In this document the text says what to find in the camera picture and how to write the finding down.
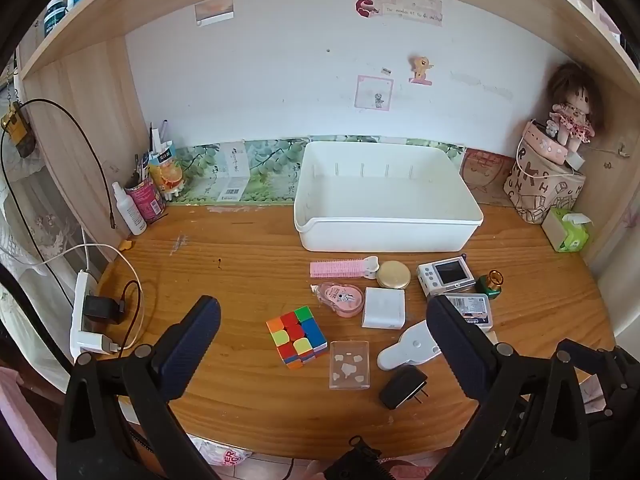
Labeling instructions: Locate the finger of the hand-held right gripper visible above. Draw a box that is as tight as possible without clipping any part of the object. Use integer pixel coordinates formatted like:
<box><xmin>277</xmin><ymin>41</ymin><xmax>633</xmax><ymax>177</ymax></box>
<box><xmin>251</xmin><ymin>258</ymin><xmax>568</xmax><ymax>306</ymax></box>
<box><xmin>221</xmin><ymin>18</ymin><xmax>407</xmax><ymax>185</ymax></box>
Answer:
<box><xmin>557</xmin><ymin>338</ymin><xmax>640</xmax><ymax>428</ymax></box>

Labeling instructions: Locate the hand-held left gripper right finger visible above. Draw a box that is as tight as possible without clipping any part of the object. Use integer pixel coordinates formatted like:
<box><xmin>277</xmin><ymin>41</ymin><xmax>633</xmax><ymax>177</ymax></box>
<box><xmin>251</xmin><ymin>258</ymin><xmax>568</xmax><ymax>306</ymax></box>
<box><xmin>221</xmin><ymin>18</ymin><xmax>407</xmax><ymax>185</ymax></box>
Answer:
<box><xmin>426</xmin><ymin>295</ymin><xmax>591</xmax><ymax>480</ymax></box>

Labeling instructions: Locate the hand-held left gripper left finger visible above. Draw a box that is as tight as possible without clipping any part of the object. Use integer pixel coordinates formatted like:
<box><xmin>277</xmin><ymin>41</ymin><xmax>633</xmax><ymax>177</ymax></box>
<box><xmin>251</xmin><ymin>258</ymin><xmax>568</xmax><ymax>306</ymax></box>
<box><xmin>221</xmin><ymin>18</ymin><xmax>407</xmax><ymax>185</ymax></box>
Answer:
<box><xmin>56</xmin><ymin>296</ymin><xmax>222</xmax><ymax>480</ymax></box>

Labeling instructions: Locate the clear case with white label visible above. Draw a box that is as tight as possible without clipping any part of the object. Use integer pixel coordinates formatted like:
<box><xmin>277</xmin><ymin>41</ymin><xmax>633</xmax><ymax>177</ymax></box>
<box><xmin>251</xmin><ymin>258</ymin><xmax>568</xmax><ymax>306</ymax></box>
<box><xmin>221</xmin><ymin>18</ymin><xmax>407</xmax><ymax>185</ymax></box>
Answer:
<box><xmin>445</xmin><ymin>293</ymin><xmax>493</xmax><ymax>332</ymax></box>

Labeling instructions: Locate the white handheld device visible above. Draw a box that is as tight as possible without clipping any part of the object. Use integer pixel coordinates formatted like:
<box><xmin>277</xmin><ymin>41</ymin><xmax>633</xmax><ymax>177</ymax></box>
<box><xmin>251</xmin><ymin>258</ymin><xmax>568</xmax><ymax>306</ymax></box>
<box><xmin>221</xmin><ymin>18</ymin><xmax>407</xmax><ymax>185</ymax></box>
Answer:
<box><xmin>377</xmin><ymin>319</ymin><xmax>443</xmax><ymax>372</ymax></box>

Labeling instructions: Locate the black charger plug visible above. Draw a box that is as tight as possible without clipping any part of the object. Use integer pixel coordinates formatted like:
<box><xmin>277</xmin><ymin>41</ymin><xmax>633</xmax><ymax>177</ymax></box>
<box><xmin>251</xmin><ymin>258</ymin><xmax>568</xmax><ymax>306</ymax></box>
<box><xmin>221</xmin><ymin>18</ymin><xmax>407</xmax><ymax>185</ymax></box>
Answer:
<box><xmin>379</xmin><ymin>365</ymin><xmax>430</xmax><ymax>410</ymax></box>

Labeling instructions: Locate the white handheld game console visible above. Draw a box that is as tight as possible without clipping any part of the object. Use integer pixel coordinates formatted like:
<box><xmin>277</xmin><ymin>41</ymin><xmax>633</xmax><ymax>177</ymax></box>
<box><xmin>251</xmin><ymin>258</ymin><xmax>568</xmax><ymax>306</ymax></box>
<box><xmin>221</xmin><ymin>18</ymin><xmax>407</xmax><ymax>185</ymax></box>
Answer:
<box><xmin>417</xmin><ymin>255</ymin><xmax>476</xmax><ymax>297</ymax></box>

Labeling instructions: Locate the green bottle with gold cap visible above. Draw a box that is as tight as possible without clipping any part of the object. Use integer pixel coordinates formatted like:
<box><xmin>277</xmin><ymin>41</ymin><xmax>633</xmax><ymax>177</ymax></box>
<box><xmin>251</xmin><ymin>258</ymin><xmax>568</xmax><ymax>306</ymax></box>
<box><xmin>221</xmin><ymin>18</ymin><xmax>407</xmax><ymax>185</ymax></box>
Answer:
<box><xmin>475</xmin><ymin>270</ymin><xmax>506</xmax><ymax>300</ymax></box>

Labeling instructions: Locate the white square charger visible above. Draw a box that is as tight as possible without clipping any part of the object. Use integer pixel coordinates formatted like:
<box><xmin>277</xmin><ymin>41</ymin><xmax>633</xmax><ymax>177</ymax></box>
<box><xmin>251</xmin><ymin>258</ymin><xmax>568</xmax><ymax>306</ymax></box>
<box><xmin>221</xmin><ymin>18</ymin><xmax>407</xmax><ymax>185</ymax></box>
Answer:
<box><xmin>362</xmin><ymin>287</ymin><xmax>406</xmax><ymax>331</ymax></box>

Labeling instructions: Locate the gold round compact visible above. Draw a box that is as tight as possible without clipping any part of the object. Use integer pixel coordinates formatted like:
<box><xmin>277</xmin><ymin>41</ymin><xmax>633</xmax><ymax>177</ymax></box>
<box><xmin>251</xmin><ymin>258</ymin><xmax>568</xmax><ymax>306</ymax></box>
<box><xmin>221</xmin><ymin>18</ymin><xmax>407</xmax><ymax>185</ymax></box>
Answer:
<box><xmin>377</xmin><ymin>261</ymin><xmax>411</xmax><ymax>290</ymax></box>

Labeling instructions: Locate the colourful puzzle cube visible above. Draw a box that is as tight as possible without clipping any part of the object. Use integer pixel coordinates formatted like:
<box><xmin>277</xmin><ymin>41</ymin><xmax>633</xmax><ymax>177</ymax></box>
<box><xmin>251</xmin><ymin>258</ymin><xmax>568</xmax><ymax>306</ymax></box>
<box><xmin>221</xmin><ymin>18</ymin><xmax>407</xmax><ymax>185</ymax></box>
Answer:
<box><xmin>266</xmin><ymin>306</ymin><xmax>328</xmax><ymax>371</ymax></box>

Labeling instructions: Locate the clear plastic box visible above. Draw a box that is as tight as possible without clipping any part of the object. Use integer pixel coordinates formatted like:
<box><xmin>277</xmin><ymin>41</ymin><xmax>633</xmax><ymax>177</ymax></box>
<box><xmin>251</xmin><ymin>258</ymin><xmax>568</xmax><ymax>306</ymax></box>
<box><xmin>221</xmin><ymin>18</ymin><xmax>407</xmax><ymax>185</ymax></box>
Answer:
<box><xmin>328</xmin><ymin>341</ymin><xmax>371</xmax><ymax>391</ymax></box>

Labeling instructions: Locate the pink plastic packet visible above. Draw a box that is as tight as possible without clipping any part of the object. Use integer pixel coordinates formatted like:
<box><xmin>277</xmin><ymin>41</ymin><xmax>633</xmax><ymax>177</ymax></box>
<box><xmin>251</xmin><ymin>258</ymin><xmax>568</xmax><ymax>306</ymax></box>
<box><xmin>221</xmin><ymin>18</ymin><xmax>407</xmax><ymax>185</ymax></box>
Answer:
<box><xmin>311</xmin><ymin>282</ymin><xmax>366</xmax><ymax>318</ymax></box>

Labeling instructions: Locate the pink folding comb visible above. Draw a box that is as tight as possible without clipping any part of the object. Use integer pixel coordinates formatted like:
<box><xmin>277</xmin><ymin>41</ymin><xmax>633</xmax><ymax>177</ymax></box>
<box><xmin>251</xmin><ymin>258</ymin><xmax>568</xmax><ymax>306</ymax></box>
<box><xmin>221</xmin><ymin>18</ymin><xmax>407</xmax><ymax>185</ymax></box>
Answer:
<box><xmin>310</xmin><ymin>256</ymin><xmax>379</xmax><ymax>281</ymax></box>

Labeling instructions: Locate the white plastic bin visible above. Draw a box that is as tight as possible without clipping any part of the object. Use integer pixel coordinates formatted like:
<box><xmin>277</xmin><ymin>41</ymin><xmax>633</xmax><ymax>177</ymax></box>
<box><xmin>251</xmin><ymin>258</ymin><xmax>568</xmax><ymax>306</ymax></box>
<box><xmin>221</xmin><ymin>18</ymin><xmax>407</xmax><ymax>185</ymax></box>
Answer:
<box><xmin>294</xmin><ymin>141</ymin><xmax>484</xmax><ymax>253</ymax></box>

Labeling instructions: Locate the white plugged charger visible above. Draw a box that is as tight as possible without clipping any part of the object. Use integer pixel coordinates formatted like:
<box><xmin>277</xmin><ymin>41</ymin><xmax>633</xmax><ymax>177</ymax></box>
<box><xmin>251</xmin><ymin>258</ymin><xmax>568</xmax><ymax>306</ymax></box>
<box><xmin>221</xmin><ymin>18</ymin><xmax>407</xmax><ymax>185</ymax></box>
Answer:
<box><xmin>82</xmin><ymin>334</ymin><xmax>121</xmax><ymax>356</ymax></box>

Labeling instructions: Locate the black plugged charger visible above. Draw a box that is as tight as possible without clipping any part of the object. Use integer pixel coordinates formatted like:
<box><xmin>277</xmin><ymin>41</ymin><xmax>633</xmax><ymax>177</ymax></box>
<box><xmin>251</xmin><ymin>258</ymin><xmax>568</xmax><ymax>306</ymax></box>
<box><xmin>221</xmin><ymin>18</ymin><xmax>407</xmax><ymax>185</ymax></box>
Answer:
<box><xmin>82</xmin><ymin>295</ymin><xmax>126</xmax><ymax>325</ymax></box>

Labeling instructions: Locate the white printed plastic bag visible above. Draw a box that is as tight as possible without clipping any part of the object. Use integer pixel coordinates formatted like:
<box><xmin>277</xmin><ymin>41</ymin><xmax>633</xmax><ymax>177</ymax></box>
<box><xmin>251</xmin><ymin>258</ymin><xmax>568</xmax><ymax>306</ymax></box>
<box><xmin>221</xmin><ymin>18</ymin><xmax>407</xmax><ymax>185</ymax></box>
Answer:
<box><xmin>192</xmin><ymin>437</ymin><xmax>253</xmax><ymax>468</ymax></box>

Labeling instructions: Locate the white power strip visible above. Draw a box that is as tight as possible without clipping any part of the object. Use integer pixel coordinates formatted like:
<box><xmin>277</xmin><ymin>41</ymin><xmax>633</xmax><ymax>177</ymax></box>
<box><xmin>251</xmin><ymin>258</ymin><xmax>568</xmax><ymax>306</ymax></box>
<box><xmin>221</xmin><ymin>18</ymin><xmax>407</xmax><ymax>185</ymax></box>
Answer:
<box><xmin>69</xmin><ymin>270</ymin><xmax>117</xmax><ymax>363</ymax></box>

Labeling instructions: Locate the white spray bottle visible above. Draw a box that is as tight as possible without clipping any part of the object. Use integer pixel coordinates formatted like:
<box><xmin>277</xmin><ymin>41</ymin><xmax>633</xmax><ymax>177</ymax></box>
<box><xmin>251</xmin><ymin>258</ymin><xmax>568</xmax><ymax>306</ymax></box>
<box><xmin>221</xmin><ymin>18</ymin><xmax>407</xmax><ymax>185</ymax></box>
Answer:
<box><xmin>112</xmin><ymin>181</ymin><xmax>147</xmax><ymax>236</ymax></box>

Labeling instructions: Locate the green tissue pack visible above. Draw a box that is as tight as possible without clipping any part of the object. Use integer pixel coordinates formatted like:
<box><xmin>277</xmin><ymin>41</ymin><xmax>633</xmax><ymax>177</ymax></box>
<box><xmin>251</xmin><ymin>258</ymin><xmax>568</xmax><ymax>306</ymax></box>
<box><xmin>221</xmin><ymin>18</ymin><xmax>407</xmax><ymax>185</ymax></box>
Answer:
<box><xmin>541</xmin><ymin>208</ymin><xmax>591</xmax><ymax>253</ymax></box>

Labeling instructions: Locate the pink can pen holder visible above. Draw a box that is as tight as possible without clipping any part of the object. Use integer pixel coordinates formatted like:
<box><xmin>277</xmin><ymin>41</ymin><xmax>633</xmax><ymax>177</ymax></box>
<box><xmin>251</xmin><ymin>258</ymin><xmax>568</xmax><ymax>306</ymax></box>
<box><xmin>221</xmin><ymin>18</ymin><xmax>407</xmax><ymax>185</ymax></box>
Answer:
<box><xmin>125</xmin><ymin>175</ymin><xmax>166</xmax><ymax>222</ymax></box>

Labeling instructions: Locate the dark cloth with zipper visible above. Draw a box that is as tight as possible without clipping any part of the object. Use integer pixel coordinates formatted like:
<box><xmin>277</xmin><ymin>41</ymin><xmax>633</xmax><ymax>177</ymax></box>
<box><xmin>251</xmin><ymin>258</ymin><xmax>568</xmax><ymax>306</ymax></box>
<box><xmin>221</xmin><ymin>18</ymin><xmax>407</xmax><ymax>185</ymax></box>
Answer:
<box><xmin>324</xmin><ymin>435</ymin><xmax>393</xmax><ymax>480</ymax></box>

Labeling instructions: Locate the white box with barcode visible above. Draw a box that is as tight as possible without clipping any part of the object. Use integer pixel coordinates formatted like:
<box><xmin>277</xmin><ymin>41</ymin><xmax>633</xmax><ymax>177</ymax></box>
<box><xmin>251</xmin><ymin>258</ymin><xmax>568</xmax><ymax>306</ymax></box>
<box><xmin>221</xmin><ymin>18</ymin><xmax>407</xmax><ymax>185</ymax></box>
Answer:
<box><xmin>215</xmin><ymin>142</ymin><xmax>251</xmax><ymax>203</ymax></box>

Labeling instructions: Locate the orange cardboard with drawing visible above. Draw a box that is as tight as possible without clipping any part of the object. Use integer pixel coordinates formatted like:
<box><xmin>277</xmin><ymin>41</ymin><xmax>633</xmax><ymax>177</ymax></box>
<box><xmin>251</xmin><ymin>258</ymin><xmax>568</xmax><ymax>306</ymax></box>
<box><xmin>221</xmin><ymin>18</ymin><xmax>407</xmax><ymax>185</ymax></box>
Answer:
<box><xmin>460</xmin><ymin>147</ymin><xmax>516</xmax><ymax>206</ymax></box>

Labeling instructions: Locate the letter printed fabric bag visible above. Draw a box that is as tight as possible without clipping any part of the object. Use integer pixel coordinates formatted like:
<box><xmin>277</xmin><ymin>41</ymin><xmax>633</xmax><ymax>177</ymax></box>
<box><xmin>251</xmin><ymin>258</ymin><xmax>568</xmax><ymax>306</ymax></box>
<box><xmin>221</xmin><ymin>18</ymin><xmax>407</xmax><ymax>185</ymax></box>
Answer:
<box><xmin>503</xmin><ymin>145</ymin><xmax>586</xmax><ymax>224</ymax></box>

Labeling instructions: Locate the white lace curtain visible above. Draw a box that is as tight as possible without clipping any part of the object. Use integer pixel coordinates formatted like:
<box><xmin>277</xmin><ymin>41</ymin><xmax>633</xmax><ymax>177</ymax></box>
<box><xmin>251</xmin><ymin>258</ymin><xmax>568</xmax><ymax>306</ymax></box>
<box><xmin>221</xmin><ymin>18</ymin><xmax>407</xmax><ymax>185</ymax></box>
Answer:
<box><xmin>0</xmin><ymin>157</ymin><xmax>86</xmax><ymax>281</ymax></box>

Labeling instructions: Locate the green leaf printed sheet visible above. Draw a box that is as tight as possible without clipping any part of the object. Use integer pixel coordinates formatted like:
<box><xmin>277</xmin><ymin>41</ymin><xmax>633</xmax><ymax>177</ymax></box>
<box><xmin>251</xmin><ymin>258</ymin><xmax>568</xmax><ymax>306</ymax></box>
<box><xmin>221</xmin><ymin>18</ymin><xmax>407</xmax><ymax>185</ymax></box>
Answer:
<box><xmin>170</xmin><ymin>135</ymin><xmax>466</xmax><ymax>206</ymax></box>

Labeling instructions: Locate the brown haired rag doll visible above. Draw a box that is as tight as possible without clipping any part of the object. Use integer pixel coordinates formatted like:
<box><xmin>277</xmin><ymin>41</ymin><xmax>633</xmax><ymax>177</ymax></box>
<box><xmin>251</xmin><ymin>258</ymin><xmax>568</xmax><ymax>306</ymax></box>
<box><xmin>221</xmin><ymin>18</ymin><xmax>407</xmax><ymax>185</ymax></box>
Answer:
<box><xmin>545</xmin><ymin>62</ymin><xmax>603</xmax><ymax>153</ymax></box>

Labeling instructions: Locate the yellow brown hanging pouch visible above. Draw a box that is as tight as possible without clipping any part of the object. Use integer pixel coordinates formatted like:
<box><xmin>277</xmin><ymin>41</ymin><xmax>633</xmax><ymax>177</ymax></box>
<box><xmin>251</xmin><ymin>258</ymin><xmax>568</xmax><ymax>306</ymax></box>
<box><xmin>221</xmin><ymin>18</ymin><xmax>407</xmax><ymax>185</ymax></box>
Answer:
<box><xmin>0</xmin><ymin>101</ymin><xmax>37</xmax><ymax>159</ymax></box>

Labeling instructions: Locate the wooden shelf unit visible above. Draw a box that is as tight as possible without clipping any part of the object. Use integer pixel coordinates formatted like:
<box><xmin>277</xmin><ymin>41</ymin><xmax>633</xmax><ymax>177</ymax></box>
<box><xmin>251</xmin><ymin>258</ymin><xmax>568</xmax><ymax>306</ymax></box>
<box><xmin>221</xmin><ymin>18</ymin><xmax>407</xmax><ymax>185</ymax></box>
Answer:
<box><xmin>15</xmin><ymin>0</ymin><xmax>640</xmax><ymax>281</ymax></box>

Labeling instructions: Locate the taped paper patch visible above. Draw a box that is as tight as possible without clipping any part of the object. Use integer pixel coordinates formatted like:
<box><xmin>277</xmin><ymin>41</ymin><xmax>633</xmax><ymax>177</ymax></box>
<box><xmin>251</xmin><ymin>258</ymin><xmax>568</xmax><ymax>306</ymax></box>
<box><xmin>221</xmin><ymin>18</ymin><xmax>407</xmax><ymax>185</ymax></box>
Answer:
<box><xmin>195</xmin><ymin>0</ymin><xmax>236</xmax><ymax>26</ymax></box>

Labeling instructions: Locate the paper strip with writing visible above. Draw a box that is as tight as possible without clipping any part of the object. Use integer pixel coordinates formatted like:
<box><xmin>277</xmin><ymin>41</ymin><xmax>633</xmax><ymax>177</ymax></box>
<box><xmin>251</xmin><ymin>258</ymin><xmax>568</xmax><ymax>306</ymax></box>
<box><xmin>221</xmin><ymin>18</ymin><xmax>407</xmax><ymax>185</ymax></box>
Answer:
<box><xmin>372</xmin><ymin>0</ymin><xmax>443</xmax><ymax>26</ymax></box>

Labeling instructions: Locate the teal lidded jar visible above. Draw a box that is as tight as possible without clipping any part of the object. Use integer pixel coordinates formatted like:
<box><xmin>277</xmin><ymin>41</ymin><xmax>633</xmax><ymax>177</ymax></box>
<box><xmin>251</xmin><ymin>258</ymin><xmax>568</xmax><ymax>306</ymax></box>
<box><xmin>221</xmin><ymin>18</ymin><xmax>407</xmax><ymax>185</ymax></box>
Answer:
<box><xmin>44</xmin><ymin>2</ymin><xmax>68</xmax><ymax>36</ymax></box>

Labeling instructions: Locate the white cable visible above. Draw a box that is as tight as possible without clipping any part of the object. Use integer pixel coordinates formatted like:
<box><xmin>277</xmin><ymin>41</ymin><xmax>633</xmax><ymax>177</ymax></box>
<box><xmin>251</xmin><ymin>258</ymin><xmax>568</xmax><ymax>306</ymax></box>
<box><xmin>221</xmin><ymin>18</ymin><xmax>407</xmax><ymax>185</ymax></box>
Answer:
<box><xmin>27</xmin><ymin>243</ymin><xmax>146</xmax><ymax>351</ymax></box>

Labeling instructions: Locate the white cord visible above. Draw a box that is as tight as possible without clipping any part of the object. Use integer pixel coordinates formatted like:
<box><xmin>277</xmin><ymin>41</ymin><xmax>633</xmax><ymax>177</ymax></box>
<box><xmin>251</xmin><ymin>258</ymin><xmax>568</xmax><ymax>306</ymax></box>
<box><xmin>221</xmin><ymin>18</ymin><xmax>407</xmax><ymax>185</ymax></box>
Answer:
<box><xmin>515</xmin><ymin>147</ymin><xmax>578</xmax><ymax>183</ymax></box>

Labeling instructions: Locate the black cable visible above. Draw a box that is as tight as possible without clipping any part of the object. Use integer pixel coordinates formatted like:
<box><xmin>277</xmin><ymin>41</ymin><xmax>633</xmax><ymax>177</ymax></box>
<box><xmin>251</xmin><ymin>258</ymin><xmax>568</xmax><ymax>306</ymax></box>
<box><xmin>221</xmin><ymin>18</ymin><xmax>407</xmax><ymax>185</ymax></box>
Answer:
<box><xmin>0</xmin><ymin>99</ymin><xmax>118</xmax><ymax>271</ymax></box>

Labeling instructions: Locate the pink bordered wall note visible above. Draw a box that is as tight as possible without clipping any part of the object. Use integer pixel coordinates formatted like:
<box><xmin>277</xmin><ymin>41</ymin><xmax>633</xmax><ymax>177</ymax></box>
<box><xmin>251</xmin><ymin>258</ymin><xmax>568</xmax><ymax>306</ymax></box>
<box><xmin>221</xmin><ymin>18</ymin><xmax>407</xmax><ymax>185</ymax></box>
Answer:
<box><xmin>355</xmin><ymin>75</ymin><xmax>394</xmax><ymax>111</ymax></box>

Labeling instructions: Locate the yellow pony wall sticker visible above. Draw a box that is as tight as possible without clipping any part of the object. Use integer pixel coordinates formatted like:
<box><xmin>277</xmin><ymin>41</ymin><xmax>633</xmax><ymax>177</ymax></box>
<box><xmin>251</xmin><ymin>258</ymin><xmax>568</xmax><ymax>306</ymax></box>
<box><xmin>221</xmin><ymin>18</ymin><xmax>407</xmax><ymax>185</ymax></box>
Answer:
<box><xmin>409</xmin><ymin>54</ymin><xmax>435</xmax><ymax>85</ymax></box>

